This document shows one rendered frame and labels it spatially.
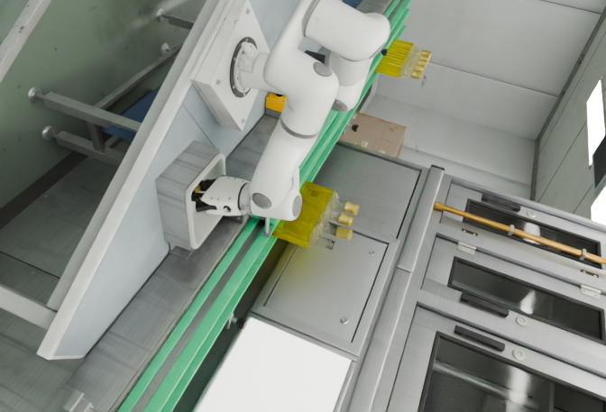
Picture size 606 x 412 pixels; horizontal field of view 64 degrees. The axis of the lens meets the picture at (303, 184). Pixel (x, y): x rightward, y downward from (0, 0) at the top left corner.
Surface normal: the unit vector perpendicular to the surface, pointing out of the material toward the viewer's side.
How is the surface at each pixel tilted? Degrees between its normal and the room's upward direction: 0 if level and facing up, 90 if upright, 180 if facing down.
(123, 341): 90
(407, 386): 90
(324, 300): 90
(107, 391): 90
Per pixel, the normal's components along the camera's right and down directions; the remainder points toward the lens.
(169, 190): -0.38, 0.61
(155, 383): 0.08, -0.72
